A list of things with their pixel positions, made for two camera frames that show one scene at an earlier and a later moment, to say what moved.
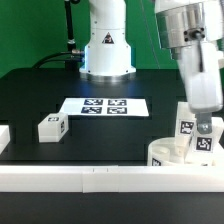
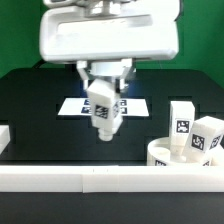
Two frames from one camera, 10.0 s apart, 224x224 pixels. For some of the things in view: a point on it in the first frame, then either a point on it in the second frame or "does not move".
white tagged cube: (53, 127) -> (105, 100)
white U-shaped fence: (107, 179) does not move
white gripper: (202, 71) -> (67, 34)
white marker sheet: (131, 107) does not move
